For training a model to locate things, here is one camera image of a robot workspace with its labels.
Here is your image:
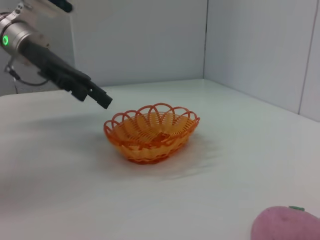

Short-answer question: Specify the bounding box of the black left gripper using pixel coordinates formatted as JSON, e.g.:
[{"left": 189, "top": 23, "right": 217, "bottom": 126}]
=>
[{"left": 18, "top": 41, "right": 114, "bottom": 110}]

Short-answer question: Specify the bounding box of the orange woven plastic basket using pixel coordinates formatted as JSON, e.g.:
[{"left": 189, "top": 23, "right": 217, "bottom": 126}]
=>
[{"left": 103, "top": 102, "right": 201, "bottom": 166}]

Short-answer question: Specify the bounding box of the pink plush peach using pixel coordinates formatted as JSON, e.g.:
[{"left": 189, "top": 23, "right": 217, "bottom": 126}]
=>
[{"left": 250, "top": 205, "right": 320, "bottom": 240}]

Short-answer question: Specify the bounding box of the thin left gripper cable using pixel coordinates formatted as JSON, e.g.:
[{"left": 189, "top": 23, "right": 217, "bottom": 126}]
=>
[{"left": 4, "top": 56, "right": 49, "bottom": 86}]

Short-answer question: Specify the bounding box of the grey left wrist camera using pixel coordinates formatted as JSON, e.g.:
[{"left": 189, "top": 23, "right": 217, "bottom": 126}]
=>
[{"left": 14, "top": 0, "right": 74, "bottom": 19}]

